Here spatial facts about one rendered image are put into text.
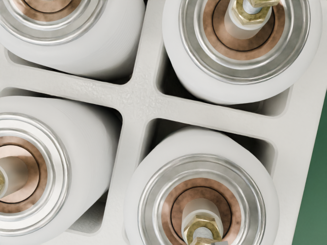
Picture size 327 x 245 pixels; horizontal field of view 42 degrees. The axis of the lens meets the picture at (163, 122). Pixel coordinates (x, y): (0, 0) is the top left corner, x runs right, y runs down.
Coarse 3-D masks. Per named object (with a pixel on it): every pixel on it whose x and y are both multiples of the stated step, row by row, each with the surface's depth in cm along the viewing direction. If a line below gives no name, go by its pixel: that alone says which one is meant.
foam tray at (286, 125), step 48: (144, 0) 43; (0, 48) 33; (144, 48) 32; (0, 96) 34; (48, 96) 44; (96, 96) 33; (144, 96) 32; (192, 96) 43; (288, 96) 32; (144, 144) 35; (240, 144) 43; (288, 144) 32; (288, 192) 32; (96, 240) 33; (288, 240) 32
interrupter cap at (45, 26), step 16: (0, 0) 26; (16, 0) 26; (32, 0) 26; (64, 0) 26; (80, 0) 25; (96, 0) 25; (0, 16) 25; (16, 16) 25; (32, 16) 25; (48, 16) 25; (64, 16) 25; (80, 16) 25; (96, 16) 25; (16, 32) 25; (32, 32) 25; (48, 32) 25; (64, 32) 25; (80, 32) 25
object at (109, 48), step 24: (120, 0) 26; (96, 24) 25; (120, 24) 26; (24, 48) 26; (48, 48) 26; (72, 48) 26; (96, 48) 26; (120, 48) 30; (72, 72) 32; (96, 72) 34; (120, 72) 38
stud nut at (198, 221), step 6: (198, 216) 22; (204, 216) 22; (192, 222) 21; (198, 222) 21; (204, 222) 21; (210, 222) 21; (186, 228) 22; (192, 228) 21; (210, 228) 21; (216, 228) 21; (186, 234) 21; (192, 234) 21; (216, 234) 21; (186, 240) 21; (192, 240) 21
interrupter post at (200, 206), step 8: (192, 200) 25; (200, 200) 25; (208, 200) 25; (184, 208) 25; (192, 208) 23; (200, 208) 23; (208, 208) 23; (216, 208) 25; (184, 216) 23; (192, 216) 22; (208, 216) 22; (216, 216) 22; (184, 224) 22; (184, 240) 23
